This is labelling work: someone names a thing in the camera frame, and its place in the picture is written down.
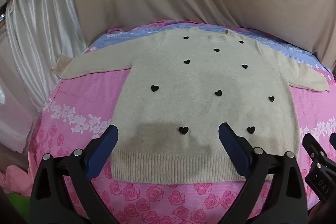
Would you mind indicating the cream sweater with black hearts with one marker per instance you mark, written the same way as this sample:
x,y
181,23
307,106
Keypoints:
x,y
183,98

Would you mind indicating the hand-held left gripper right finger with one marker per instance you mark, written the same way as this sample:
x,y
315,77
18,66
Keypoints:
x,y
232,145

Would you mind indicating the pink floral bed sheet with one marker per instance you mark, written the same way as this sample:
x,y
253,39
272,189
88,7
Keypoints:
x,y
86,98

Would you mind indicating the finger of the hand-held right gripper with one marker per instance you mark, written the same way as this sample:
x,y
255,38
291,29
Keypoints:
x,y
313,146
333,140

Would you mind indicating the white satin curtain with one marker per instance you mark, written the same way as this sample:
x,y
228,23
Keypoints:
x,y
39,29

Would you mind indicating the pink crumpled cloth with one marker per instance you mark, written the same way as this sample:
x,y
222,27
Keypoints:
x,y
15,176

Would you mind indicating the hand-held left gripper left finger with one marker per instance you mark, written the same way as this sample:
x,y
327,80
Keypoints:
x,y
106,144

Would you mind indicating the green object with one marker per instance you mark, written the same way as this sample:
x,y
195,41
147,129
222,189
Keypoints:
x,y
18,203

